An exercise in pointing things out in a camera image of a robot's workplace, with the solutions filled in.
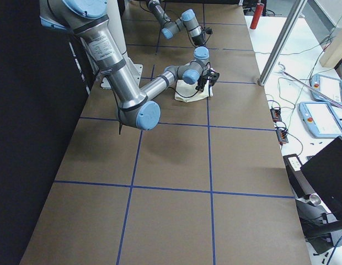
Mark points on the cream long-sleeve printed shirt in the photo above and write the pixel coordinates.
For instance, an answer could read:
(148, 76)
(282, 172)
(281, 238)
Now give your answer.
(185, 88)

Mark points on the orange black connector box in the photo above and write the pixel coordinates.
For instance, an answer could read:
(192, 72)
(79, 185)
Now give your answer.
(275, 114)

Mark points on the red metal bottle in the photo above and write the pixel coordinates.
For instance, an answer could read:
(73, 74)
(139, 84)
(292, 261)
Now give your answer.
(257, 14)

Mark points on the aluminium frame post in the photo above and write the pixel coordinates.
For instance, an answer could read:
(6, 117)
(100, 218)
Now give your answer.
(285, 32)

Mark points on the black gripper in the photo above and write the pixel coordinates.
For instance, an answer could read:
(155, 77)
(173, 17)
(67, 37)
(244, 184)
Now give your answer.
(198, 41)
(203, 80)

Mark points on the black laptop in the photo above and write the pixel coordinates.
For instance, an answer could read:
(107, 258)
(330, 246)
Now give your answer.
(324, 173)

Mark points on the black box white label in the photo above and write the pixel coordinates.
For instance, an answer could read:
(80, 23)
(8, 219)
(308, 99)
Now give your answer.
(299, 183)

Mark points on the near blue teach pendant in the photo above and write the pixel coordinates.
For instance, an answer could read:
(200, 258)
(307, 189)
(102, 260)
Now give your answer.
(320, 119)

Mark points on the blue teach pendant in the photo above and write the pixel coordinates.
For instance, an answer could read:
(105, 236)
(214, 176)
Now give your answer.
(328, 86)
(320, 119)

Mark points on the steel cup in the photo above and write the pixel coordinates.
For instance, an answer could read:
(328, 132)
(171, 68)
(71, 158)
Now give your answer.
(314, 200)

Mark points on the far blue teach pendant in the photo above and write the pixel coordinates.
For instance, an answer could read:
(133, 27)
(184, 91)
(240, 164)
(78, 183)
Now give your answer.
(328, 86)

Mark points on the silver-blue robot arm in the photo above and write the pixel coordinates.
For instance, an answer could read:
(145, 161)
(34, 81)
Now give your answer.
(135, 105)
(197, 34)

